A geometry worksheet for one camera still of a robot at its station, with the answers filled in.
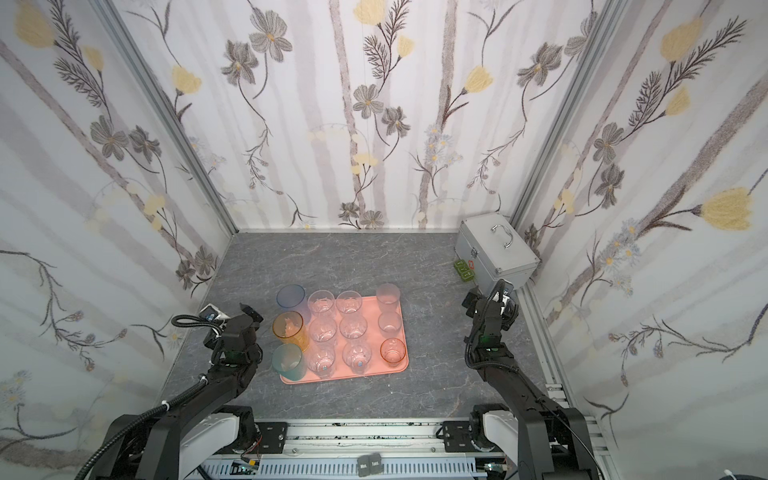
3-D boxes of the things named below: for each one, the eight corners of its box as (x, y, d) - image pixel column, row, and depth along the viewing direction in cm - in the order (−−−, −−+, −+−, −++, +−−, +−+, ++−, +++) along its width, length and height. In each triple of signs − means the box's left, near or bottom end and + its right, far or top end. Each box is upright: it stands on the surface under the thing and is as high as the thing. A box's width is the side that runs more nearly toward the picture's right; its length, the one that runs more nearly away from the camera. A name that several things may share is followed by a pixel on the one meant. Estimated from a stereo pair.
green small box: (464, 284, 107) (467, 278, 105) (451, 266, 113) (453, 260, 110) (473, 280, 109) (476, 274, 106) (460, 263, 114) (462, 256, 111)
